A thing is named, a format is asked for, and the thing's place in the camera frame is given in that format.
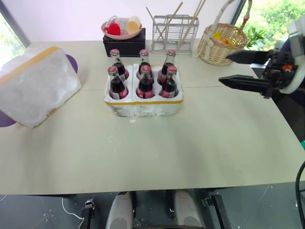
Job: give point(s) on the orange fruit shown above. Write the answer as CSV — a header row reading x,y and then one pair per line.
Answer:
x,y
226,41

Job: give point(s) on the black table leg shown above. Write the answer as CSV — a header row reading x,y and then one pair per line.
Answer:
x,y
87,214
218,210

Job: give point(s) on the white foam box, yellow tape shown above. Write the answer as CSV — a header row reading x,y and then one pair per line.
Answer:
x,y
35,88

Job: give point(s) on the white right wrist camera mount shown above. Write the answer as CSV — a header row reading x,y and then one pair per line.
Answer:
x,y
295,35

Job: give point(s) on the clear plastic cup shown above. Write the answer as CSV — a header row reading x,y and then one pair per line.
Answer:
x,y
122,23

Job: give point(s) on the glass cola bottle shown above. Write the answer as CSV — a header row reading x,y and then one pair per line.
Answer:
x,y
114,56
144,57
169,86
145,86
170,58
116,88

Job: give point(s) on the red heart-shaped toy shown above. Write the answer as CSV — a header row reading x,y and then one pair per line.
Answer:
x,y
113,29

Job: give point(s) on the wooden chopstick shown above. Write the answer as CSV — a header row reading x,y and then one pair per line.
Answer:
x,y
150,12
176,10
196,8
200,7

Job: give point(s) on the white foam crate, yellow tape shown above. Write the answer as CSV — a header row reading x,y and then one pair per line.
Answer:
x,y
143,110

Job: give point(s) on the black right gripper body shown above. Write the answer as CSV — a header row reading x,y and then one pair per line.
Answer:
x,y
278,69

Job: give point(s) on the black rectangular box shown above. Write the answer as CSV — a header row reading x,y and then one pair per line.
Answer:
x,y
126,46

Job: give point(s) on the pale yellow cup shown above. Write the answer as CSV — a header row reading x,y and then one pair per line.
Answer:
x,y
133,25

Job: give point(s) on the dark window frame post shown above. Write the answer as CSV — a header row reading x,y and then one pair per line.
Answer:
x,y
14,21

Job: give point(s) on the green leafy plant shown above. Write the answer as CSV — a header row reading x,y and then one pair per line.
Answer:
x,y
255,37

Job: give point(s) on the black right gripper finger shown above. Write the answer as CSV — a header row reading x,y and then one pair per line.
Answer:
x,y
247,83
250,57

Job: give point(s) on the yellow fruit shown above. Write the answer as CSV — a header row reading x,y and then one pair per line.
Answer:
x,y
216,35

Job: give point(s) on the grey rounded leg shell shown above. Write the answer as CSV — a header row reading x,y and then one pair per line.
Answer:
x,y
188,210
119,210

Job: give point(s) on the pink bowl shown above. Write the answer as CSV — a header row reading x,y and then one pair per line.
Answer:
x,y
119,36

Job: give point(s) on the purple round mat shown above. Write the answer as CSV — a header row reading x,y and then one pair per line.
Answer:
x,y
72,63

